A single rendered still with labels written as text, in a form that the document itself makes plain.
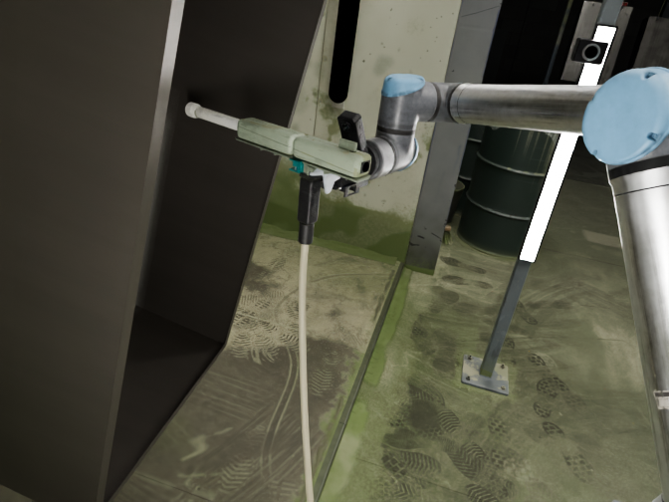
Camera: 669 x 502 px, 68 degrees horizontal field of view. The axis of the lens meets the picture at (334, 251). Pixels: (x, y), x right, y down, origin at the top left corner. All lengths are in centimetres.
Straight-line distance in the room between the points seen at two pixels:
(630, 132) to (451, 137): 207
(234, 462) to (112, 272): 115
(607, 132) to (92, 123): 63
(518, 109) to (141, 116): 70
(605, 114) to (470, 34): 197
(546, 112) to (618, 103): 29
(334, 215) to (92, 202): 239
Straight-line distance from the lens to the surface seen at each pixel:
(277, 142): 98
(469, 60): 268
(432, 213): 287
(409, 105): 115
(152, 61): 60
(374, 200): 290
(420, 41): 270
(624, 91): 74
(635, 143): 71
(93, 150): 67
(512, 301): 214
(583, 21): 756
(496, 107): 109
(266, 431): 186
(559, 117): 99
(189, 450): 182
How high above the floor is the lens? 143
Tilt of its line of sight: 27 degrees down
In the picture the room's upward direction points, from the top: 8 degrees clockwise
